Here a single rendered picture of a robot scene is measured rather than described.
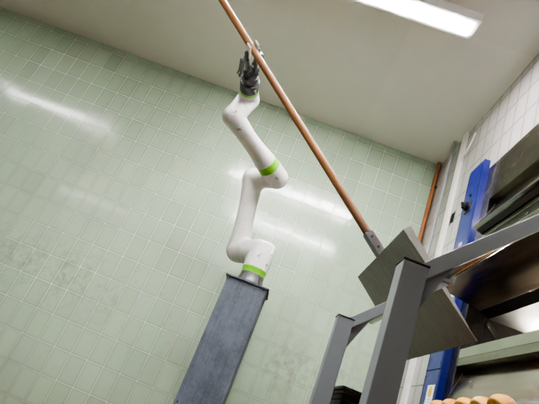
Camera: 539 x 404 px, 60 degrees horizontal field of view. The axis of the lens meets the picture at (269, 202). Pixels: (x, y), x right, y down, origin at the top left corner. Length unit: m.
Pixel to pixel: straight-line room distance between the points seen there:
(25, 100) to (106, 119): 0.58
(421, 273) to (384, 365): 0.15
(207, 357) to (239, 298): 0.30
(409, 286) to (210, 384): 1.56
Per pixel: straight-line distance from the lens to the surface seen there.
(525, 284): 1.82
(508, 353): 1.75
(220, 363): 2.21
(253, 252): 2.35
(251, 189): 2.53
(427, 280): 0.78
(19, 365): 3.01
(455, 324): 1.47
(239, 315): 2.23
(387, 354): 0.72
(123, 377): 2.84
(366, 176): 3.24
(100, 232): 3.06
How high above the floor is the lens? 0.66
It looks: 24 degrees up
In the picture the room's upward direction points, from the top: 23 degrees clockwise
